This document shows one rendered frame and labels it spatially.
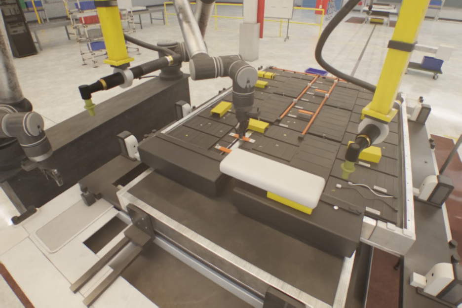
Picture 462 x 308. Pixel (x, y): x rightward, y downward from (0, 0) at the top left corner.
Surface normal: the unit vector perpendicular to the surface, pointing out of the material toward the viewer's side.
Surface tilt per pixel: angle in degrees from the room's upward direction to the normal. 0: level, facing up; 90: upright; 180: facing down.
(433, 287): 90
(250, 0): 90
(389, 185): 0
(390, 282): 0
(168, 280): 0
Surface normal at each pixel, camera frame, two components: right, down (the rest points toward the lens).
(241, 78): 0.25, 0.51
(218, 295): 0.00, -0.84
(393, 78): -0.71, 0.38
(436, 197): -0.52, 0.46
